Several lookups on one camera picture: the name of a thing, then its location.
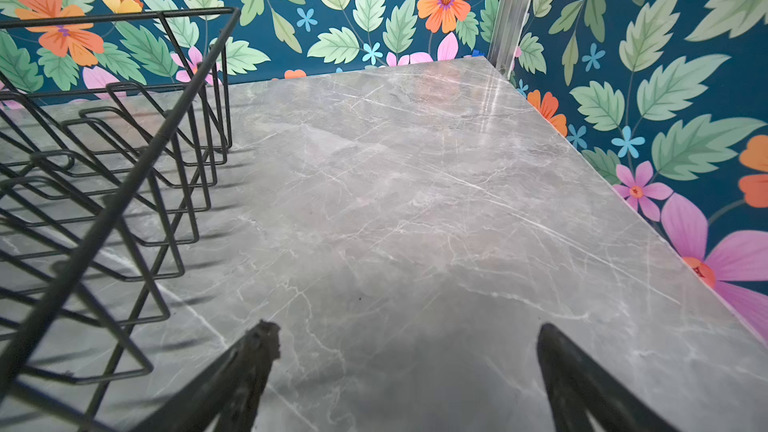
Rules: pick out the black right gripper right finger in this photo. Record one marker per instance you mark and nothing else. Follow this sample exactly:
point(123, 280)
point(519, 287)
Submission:
point(580, 391)

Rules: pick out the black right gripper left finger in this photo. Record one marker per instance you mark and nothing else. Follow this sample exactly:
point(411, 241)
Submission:
point(226, 395)

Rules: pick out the black wire dish rack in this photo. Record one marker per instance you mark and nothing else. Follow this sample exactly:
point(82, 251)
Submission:
point(102, 190)

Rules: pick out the aluminium frame post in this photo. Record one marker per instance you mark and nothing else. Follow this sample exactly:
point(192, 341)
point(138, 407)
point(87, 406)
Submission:
point(507, 33)

